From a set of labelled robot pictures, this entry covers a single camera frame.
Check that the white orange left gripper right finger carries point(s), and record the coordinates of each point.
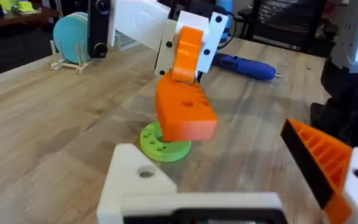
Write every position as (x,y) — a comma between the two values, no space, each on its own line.
(328,161)

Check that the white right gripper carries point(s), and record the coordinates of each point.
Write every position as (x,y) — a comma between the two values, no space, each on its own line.
(138,21)

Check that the bare white left gripper left finger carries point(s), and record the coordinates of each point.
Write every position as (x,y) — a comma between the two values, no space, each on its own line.
(126,174)

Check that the blue electric screwdriver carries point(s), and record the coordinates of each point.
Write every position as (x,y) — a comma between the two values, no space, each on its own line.
(247,67)

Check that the green disc with holes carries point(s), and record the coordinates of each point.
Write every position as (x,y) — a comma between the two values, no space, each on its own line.
(163,149)

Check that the blue cylindrical container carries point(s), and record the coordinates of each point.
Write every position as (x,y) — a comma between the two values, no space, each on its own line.
(225,6)

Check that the black mesh chair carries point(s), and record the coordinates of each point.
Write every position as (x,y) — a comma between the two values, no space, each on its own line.
(278,25)

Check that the teal plate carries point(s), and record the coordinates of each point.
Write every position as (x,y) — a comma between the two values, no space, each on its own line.
(70,37)

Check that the small wooden peg rack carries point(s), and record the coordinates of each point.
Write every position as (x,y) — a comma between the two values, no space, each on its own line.
(70,65)

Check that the yellow green block heap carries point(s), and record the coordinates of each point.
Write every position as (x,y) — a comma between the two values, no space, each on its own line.
(26,6)

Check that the brown wooden side table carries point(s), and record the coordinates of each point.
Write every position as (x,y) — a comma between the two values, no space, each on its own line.
(14,19)

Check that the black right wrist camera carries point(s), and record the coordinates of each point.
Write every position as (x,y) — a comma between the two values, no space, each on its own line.
(98,28)

